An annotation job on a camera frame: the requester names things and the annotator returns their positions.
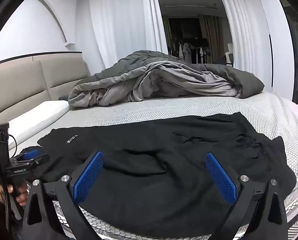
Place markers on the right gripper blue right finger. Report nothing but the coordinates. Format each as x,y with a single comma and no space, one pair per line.
247,197

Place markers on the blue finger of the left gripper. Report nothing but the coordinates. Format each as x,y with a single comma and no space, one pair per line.
30,155

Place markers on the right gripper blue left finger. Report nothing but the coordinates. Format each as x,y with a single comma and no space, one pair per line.
40,218

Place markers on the black pants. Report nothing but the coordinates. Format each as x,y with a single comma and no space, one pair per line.
154,181

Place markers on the white pillow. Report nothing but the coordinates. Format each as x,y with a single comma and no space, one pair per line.
35,120

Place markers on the beige upholstered headboard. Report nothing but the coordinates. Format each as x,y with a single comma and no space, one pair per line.
28,80

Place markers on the white mattress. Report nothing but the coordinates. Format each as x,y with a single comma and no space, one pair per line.
269,114

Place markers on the grey crumpled duvet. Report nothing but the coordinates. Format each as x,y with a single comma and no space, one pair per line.
147,74

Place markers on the hanging clothes in closet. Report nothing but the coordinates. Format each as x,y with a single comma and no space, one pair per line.
192,50

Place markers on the white curtain left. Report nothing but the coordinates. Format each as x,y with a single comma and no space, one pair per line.
122,27

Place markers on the white curtain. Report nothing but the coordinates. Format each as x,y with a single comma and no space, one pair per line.
122,27
251,38

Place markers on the white curtain right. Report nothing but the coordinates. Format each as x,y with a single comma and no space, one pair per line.
251,38

